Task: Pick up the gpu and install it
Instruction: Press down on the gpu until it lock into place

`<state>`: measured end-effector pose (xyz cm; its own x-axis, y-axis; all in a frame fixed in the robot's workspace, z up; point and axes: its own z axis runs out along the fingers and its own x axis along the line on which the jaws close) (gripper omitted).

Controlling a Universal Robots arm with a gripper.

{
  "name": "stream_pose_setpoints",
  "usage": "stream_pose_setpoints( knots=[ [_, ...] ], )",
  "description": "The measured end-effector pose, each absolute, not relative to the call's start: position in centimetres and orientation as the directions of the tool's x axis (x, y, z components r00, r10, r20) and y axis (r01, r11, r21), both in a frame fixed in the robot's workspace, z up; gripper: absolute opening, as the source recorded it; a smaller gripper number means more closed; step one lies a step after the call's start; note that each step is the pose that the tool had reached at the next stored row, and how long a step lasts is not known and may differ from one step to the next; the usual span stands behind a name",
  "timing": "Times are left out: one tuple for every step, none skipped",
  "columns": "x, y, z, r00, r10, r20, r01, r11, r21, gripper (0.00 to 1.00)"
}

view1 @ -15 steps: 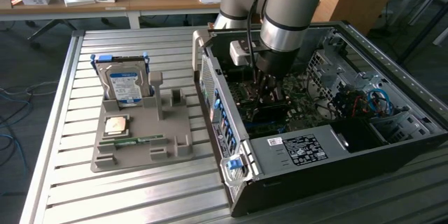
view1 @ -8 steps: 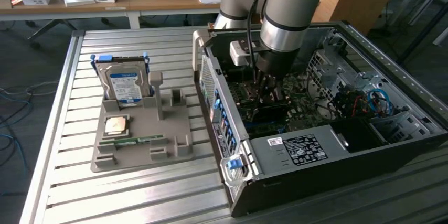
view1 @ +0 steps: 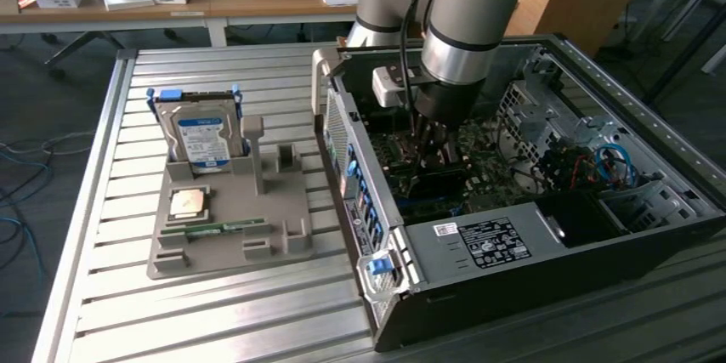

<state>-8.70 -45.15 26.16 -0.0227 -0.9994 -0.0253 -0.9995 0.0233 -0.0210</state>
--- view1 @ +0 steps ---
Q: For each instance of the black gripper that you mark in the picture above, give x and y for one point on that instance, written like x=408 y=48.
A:
x=444 y=103

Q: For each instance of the black graphics card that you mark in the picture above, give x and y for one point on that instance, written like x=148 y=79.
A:
x=442 y=184

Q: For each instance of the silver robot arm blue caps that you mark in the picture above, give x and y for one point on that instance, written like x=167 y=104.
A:
x=464 y=10

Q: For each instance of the silver perforated metal cage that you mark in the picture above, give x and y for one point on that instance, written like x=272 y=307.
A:
x=527 y=116

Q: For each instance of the green motherboard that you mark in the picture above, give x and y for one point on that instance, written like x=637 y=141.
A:
x=499 y=167

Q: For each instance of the blue expansion slot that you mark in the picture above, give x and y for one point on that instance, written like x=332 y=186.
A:
x=426 y=202

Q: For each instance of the grey power supply with label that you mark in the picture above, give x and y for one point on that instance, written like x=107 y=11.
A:
x=431 y=252

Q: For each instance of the blue case latch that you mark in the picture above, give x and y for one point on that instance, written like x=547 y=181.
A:
x=379 y=266

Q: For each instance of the silver disk bay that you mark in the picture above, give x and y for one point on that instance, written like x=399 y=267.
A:
x=653 y=205

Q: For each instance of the black open PC case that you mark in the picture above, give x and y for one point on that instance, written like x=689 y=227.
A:
x=510 y=307

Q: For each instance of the copper coloured CPU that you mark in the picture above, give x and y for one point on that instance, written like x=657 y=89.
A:
x=187 y=203

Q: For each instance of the green RAM stick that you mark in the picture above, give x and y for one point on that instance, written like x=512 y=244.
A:
x=199 y=229

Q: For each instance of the grey parts rack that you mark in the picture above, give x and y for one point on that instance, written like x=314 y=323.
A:
x=227 y=259

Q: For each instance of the wooden desk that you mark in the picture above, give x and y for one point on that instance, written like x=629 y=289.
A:
x=68 y=14

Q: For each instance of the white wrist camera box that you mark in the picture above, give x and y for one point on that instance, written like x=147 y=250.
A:
x=391 y=89

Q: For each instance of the hard disk with blue bracket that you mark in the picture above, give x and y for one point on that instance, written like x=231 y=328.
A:
x=199 y=142

